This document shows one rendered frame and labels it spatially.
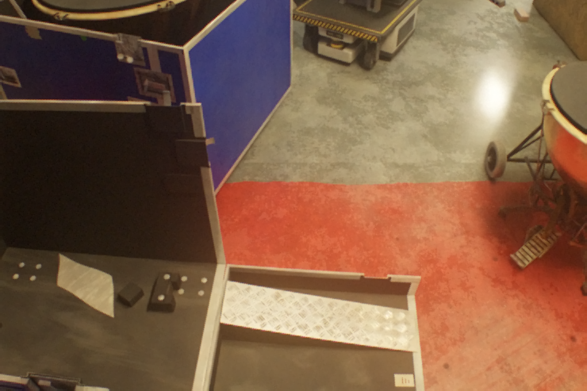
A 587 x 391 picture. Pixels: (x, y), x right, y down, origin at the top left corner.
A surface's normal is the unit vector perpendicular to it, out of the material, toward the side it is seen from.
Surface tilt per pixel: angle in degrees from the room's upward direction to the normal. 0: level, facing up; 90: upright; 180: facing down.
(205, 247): 90
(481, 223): 0
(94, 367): 0
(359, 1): 90
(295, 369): 2
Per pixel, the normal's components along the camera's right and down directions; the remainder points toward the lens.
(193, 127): -0.07, 0.68
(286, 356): 0.03, -0.73
